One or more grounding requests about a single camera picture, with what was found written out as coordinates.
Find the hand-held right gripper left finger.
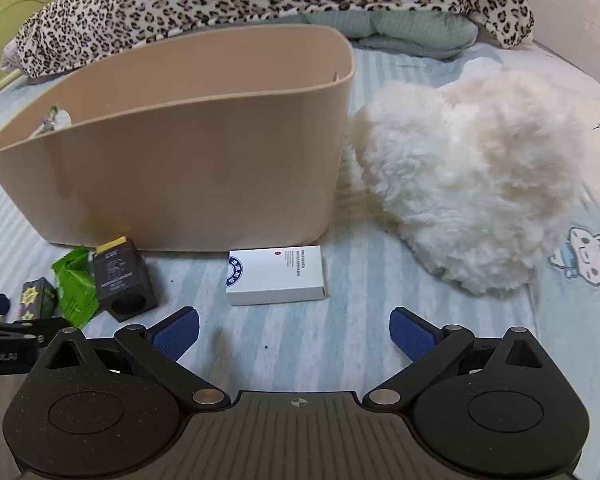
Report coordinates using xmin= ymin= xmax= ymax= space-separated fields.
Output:
xmin=30 ymin=306 xmax=230 ymax=411

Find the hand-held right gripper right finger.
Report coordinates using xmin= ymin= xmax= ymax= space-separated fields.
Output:
xmin=362 ymin=307 xmax=556 ymax=411

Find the small dark star-print box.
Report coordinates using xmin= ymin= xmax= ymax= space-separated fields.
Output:
xmin=21 ymin=277 xmax=57 ymax=320

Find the beige plastic basket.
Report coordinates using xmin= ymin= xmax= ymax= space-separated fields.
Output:
xmin=0 ymin=24 xmax=357 ymax=254

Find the green snack packet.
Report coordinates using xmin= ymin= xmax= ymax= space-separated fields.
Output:
xmin=51 ymin=246 xmax=100 ymax=330

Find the black box with yellow flap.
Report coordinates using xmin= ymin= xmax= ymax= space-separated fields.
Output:
xmin=94 ymin=236 xmax=160 ymax=322

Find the striped rabbit-print bed sheet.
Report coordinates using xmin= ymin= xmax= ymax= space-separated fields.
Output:
xmin=0 ymin=35 xmax=600 ymax=480

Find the white cardboard box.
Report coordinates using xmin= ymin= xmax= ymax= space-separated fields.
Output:
xmin=225 ymin=245 xmax=327 ymax=307

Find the white fluffy plush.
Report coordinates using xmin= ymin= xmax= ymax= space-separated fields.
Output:
xmin=346 ymin=57 xmax=589 ymax=297

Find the green and white packet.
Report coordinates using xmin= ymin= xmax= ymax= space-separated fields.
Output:
xmin=27 ymin=105 xmax=74 ymax=141

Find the green quilt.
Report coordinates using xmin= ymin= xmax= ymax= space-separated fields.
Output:
xmin=304 ymin=10 xmax=480 ymax=60

